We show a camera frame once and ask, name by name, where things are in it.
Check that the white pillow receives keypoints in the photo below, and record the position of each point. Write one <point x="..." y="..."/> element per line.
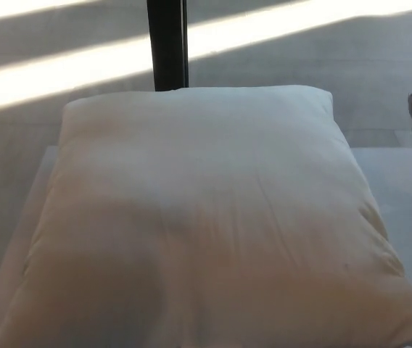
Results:
<point x="206" y="217"/>

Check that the black vertical post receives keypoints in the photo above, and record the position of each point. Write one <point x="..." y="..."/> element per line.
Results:
<point x="166" y="43"/>

